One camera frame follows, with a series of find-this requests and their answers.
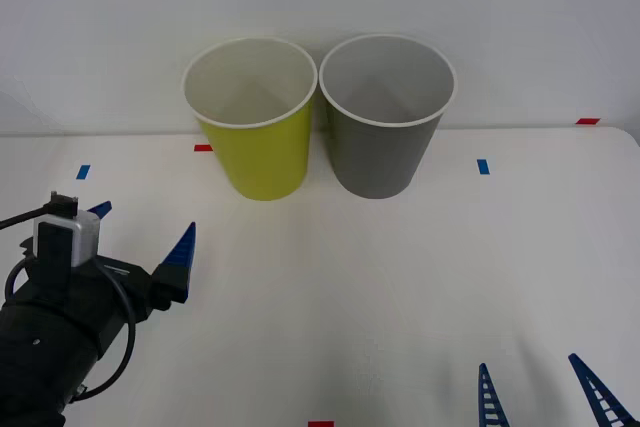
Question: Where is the grey plastic waste bin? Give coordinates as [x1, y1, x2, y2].
[318, 33, 458, 200]

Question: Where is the yellow-green plastic waste bin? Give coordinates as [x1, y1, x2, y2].
[181, 36, 320, 202]

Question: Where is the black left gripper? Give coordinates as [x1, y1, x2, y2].
[19, 200, 197, 358]

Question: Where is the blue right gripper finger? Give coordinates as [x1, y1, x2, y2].
[567, 353, 640, 427]
[476, 362, 512, 427]

